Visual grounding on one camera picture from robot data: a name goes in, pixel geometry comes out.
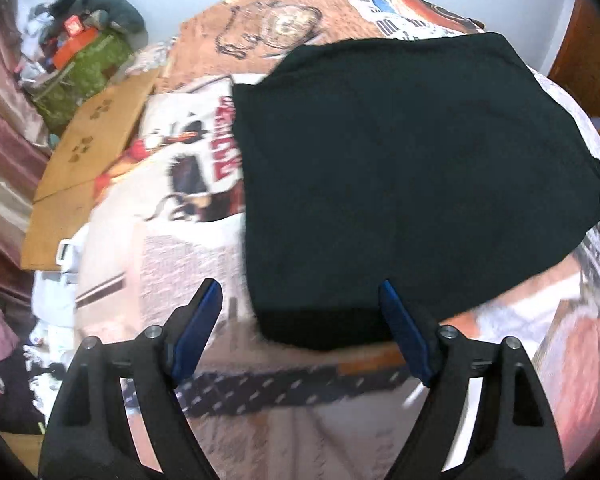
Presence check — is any green patterned bag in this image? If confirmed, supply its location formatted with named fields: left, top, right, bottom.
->
left=32, top=30, right=136, bottom=133

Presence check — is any heap of papers and boxes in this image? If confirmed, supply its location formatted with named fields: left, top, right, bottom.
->
left=17, top=0, right=101, bottom=73

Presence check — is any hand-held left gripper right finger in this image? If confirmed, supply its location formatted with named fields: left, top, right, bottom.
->
left=378, top=280, right=566, bottom=480

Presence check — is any pile of papers and clothes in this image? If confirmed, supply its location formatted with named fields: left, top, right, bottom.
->
left=0, top=270, right=81, bottom=436

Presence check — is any striped red curtain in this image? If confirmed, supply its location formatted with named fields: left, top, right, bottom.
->
left=0, top=15, right=51, bottom=301

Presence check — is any wooden folding lap desk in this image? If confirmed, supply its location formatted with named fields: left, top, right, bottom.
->
left=20, top=67, right=161, bottom=272

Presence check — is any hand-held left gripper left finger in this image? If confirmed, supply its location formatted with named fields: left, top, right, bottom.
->
left=39, top=278, right=224, bottom=480

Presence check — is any orange box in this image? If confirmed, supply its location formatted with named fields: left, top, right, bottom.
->
left=52, top=28, right=101, bottom=68

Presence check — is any brown wooden door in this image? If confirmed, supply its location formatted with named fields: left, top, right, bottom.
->
left=547, top=0, right=600, bottom=141

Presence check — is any black elephant print t-shirt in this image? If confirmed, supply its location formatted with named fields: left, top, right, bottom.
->
left=231, top=32, right=600, bottom=352

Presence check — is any printed patchwork bedsheet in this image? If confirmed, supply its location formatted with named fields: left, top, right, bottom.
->
left=75, top=0, right=600, bottom=480

